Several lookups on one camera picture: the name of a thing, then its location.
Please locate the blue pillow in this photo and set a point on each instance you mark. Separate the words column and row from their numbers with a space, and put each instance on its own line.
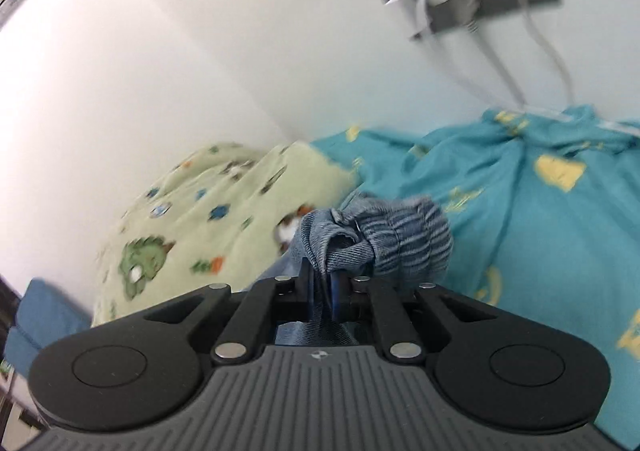
column 47, row 316

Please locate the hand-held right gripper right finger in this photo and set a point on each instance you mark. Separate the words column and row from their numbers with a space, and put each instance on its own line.
column 340, row 302

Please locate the dark wooden door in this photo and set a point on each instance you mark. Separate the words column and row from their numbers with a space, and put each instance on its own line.
column 7, row 303

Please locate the teal printed bed sheet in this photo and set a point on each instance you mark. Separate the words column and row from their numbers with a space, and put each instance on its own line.
column 540, row 241

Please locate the green dinosaur print blanket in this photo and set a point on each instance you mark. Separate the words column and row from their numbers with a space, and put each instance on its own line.
column 225, row 211

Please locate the blue denim jeans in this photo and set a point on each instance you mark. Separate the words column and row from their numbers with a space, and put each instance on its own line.
column 400, row 231

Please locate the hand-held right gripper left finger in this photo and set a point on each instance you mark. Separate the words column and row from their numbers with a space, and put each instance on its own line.
column 308, row 295

